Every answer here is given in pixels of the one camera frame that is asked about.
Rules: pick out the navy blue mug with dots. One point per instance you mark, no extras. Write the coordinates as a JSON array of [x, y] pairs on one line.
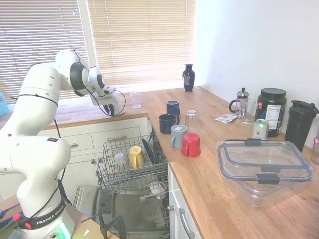
[[173, 106]]

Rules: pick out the white green drink can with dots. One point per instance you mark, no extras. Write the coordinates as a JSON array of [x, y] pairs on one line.
[[260, 129]]

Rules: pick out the clear drinking glass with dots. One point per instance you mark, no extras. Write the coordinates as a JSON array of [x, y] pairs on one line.
[[135, 99]]

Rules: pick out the grey mug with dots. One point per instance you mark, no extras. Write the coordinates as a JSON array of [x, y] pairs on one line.
[[178, 137]]

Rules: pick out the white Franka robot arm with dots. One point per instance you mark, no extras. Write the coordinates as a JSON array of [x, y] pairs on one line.
[[37, 154]]

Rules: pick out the black painted vase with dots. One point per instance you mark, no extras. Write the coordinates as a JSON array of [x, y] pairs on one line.
[[188, 79]]

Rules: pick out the black enamel mug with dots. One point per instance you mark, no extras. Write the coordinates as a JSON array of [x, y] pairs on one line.
[[165, 124]]

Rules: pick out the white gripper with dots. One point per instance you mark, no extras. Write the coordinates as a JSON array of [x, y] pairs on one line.
[[104, 99]]

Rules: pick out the black protein powder tub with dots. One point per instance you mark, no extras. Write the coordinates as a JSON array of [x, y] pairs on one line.
[[272, 107]]

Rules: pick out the tall clear glass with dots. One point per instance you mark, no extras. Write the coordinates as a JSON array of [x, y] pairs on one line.
[[248, 113]]

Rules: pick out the black clamp stand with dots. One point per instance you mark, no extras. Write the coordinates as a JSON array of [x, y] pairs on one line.
[[117, 225]]

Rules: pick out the yellow mug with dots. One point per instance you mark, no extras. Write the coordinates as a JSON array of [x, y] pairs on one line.
[[136, 156]]

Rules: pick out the clear ribbed tumbler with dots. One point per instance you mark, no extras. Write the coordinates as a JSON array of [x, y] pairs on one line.
[[192, 122]]

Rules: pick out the red white sachet packet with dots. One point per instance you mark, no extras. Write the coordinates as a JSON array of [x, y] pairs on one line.
[[225, 118]]

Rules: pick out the white cabinet drawer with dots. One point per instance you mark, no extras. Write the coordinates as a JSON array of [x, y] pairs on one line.
[[175, 189], [79, 138], [114, 132]]

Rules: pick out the clear plastic food container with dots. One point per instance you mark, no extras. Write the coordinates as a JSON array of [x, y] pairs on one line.
[[261, 194]]

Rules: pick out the clear lid with black clips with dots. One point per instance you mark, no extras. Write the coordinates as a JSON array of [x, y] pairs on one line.
[[249, 154]]

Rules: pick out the glass French press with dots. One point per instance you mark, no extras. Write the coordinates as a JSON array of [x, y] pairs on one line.
[[241, 104]]

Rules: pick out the black shaker bottle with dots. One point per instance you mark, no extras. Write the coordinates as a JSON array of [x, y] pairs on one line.
[[297, 127]]

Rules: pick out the small white cup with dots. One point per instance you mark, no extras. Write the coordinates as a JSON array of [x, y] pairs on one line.
[[118, 160]]

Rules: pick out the white cabinet door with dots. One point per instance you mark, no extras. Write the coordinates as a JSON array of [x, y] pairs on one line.
[[174, 224]]

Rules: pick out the cream venetian blind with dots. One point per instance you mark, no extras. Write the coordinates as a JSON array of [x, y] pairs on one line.
[[37, 37], [142, 42]]

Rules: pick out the round metal cabinet knob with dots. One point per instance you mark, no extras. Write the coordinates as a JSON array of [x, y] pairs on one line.
[[100, 159], [92, 161], [170, 207]]

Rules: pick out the built-in dishwasher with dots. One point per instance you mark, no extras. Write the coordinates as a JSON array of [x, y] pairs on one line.
[[129, 214]]

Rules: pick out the white bowl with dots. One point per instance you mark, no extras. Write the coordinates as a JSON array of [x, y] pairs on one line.
[[158, 190]]

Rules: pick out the teal box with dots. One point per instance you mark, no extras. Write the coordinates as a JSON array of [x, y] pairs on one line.
[[3, 104]]

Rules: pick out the red mug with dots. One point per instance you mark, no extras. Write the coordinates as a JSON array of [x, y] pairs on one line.
[[192, 147]]

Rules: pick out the large white mug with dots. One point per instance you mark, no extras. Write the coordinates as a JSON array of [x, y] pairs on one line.
[[119, 109]]

